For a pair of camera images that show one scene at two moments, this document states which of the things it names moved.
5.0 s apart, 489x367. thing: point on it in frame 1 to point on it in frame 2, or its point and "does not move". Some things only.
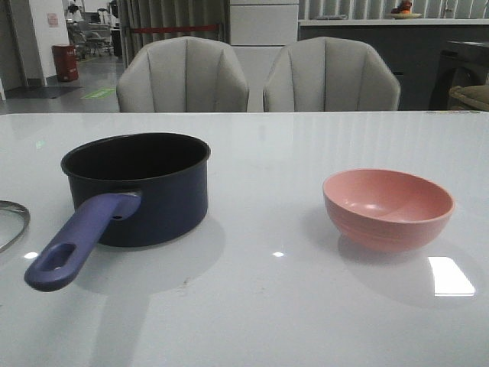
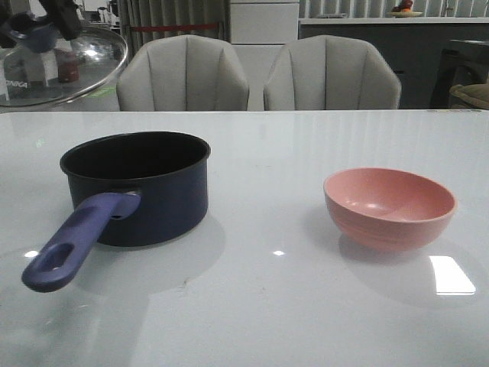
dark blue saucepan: (124, 190) does not move
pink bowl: (383, 210) does not move
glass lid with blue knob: (9, 205) to (39, 69)
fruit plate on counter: (403, 11) does not move
